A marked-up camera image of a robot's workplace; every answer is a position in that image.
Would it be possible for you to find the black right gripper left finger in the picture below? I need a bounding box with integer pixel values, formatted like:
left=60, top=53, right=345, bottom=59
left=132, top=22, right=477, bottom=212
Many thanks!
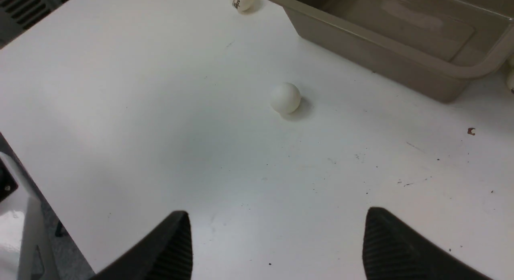
left=92, top=211, right=193, bottom=280

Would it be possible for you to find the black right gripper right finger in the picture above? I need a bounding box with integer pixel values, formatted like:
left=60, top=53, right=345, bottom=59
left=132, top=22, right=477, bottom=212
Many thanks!
left=362, top=207, right=487, bottom=280

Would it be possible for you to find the plain white table-tennis ball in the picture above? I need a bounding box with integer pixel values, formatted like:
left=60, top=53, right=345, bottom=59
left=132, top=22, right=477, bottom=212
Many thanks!
left=270, top=82, right=302, bottom=114

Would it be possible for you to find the white ball with black logo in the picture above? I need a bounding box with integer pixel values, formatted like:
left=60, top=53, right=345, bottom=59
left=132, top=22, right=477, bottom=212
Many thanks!
left=231, top=0, right=255, bottom=12

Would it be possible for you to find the tan plastic bin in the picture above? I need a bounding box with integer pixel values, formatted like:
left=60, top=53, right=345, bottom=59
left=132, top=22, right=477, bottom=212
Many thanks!
left=268, top=0, right=514, bottom=102

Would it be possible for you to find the black slatted vent panel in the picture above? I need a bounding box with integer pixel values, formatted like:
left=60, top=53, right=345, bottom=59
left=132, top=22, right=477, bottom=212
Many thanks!
left=0, top=0, right=69, bottom=48

